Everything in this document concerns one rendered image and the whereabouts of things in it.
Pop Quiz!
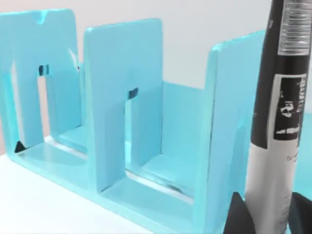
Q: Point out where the light blue rack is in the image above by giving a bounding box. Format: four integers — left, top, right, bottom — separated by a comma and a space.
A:
0, 9, 312, 234

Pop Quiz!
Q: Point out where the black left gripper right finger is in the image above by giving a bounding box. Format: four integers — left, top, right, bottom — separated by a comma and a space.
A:
290, 191, 312, 234

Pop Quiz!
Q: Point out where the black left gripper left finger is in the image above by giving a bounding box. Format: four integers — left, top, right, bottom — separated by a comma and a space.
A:
223, 192, 246, 234

